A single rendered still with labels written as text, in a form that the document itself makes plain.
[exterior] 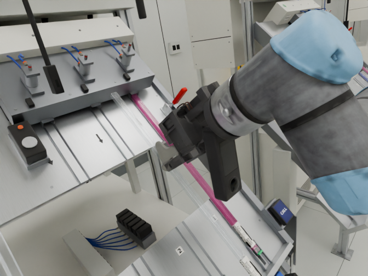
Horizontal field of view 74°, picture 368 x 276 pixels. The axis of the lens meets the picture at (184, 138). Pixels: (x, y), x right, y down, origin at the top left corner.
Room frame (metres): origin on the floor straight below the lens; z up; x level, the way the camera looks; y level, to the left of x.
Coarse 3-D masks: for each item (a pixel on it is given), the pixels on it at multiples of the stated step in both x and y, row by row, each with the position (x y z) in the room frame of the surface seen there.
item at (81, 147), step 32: (160, 96) 0.69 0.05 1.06; (0, 128) 0.48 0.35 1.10; (64, 128) 0.52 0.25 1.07; (96, 128) 0.54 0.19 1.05; (128, 128) 0.57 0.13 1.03; (0, 160) 0.42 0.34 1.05; (64, 160) 0.45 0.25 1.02; (96, 160) 0.47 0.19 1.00; (0, 192) 0.38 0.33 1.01; (32, 192) 0.39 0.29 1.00; (64, 192) 0.40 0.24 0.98; (0, 224) 0.33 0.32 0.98
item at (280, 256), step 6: (282, 246) 0.42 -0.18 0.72; (288, 246) 0.41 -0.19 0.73; (282, 252) 0.39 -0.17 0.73; (288, 252) 0.39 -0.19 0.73; (276, 258) 0.38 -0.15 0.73; (282, 258) 0.38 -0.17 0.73; (270, 264) 0.38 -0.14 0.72; (276, 264) 0.37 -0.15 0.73; (270, 270) 0.36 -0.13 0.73; (276, 270) 0.36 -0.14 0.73
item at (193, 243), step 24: (240, 192) 0.51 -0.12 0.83; (192, 216) 0.43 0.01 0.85; (216, 216) 0.44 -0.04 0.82; (240, 216) 0.46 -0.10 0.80; (168, 240) 0.37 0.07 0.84; (192, 240) 0.38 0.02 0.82; (216, 240) 0.40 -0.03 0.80; (240, 240) 0.41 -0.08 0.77; (264, 240) 0.42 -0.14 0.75; (144, 264) 0.33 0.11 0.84; (168, 264) 0.34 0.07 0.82; (192, 264) 0.35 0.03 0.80; (216, 264) 0.36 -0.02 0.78; (240, 264) 0.37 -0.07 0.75; (264, 264) 0.38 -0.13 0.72
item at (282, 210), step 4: (280, 200) 0.47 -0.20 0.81; (276, 204) 0.46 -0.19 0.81; (280, 204) 0.47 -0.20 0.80; (276, 208) 0.45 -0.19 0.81; (280, 208) 0.46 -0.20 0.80; (284, 208) 0.46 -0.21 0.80; (280, 212) 0.45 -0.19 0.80; (284, 212) 0.45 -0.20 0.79; (288, 212) 0.45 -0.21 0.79; (284, 216) 0.44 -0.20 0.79; (288, 216) 0.44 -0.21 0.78; (288, 220) 0.44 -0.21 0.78
